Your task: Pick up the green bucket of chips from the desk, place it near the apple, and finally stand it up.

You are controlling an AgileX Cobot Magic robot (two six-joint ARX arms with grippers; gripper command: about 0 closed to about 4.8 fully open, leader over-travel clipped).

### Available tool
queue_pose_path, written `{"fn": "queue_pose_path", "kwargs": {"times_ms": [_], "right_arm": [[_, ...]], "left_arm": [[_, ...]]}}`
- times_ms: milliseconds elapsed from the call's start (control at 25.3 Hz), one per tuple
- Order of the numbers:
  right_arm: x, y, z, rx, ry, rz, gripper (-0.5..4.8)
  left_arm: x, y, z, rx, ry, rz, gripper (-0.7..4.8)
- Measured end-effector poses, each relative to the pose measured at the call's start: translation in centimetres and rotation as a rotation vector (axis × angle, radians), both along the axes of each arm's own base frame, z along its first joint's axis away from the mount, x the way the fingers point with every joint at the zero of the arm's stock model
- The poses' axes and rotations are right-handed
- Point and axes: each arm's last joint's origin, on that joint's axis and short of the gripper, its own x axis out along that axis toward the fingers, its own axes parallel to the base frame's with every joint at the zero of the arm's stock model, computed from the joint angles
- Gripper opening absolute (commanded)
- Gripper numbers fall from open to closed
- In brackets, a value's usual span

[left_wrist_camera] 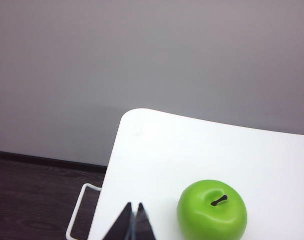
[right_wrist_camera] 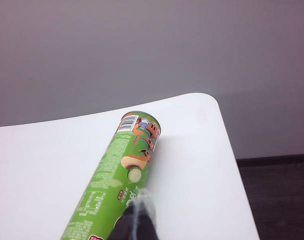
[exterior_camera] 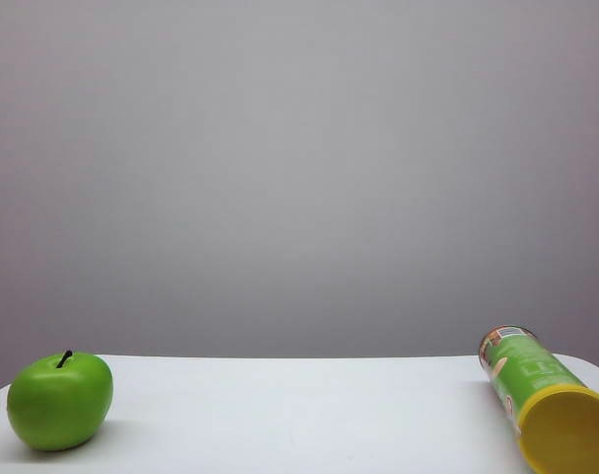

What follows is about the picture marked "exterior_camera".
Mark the green chips can yellow lid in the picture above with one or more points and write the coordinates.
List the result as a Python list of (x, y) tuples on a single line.
[(528, 368)]

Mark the green apple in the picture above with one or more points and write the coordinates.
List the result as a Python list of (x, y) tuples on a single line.
[(57, 405)]

